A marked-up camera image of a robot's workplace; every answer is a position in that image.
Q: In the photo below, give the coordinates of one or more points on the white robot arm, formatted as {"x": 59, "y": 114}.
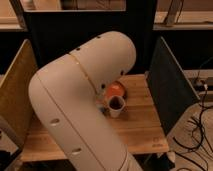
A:
{"x": 63, "y": 95}

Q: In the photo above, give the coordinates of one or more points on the orange ceramic bowl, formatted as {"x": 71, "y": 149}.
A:
{"x": 115, "y": 89}

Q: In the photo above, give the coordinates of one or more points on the white paper cup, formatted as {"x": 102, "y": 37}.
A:
{"x": 116, "y": 104}

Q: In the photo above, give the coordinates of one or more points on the right dark side panel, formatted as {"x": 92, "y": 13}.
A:
{"x": 171, "y": 91}

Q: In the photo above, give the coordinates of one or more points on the black back panel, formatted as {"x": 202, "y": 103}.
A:
{"x": 55, "y": 33}

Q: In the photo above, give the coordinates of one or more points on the power strip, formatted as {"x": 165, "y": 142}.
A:
{"x": 202, "y": 84}

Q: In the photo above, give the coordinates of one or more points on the left wooden side panel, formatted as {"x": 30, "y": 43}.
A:
{"x": 15, "y": 108}

